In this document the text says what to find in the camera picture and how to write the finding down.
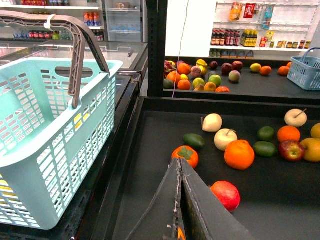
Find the left gripper black camera right finger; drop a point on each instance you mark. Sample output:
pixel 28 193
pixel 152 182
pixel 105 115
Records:
pixel 205 217

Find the large orange front left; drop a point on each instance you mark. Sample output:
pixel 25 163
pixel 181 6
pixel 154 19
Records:
pixel 174 76

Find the red pomegranate fruit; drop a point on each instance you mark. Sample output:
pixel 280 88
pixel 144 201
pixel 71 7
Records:
pixel 227 194

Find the white pear with stem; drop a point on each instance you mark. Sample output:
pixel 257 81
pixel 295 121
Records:
pixel 296 118

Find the green apple far shelf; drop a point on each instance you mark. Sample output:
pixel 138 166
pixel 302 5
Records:
pixel 216 79

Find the orange persimmon with leaf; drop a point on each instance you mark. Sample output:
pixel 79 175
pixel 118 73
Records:
pixel 188 153

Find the left gripper black camera left finger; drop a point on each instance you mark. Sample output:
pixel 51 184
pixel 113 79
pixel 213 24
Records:
pixel 162 218

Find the large teal shopping basket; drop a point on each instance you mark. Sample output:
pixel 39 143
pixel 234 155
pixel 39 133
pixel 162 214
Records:
pixel 47 147

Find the yellow lemon far shelf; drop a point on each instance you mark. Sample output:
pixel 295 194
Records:
pixel 255 68

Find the small blue plastic basket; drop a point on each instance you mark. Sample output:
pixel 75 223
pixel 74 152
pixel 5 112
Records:
pixel 305 71

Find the green avocado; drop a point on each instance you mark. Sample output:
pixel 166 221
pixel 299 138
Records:
pixel 194 141

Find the big orange tangerine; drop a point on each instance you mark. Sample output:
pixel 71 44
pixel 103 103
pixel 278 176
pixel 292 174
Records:
pixel 239 155

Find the grey basket handle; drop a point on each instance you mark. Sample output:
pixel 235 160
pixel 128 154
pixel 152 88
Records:
pixel 81 33

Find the near orange fruit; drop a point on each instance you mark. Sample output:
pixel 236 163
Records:
pixel 288 133

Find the green lime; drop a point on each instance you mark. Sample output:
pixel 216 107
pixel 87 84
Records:
pixel 265 133

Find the peach green red fruit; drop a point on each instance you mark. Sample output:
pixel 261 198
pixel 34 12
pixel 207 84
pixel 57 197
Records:
pixel 234 76

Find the black metal shelf rack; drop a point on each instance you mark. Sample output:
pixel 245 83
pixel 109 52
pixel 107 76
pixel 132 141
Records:
pixel 279 200

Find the red yellow apple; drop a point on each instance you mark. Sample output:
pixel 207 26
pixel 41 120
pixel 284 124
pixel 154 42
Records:
pixel 291 150

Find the drinks shelf at left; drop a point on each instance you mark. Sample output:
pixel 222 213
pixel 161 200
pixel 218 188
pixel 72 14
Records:
pixel 88 11

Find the red dragon fruit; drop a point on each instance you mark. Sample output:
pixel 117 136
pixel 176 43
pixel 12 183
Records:
pixel 169 66

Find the white round pear left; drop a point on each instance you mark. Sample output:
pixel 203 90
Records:
pixel 211 123

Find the white retail wall shelf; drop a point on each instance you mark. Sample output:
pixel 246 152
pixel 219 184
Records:
pixel 263 29

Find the orange beside far lemon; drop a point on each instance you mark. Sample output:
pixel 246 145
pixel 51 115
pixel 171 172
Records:
pixel 265 70

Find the orange near blue basket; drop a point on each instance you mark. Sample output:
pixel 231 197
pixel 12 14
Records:
pixel 283 71

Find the yellow orange mango fruit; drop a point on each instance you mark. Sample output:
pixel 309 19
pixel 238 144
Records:
pixel 312 150

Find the dark red apple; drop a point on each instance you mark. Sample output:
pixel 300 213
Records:
pixel 237 65

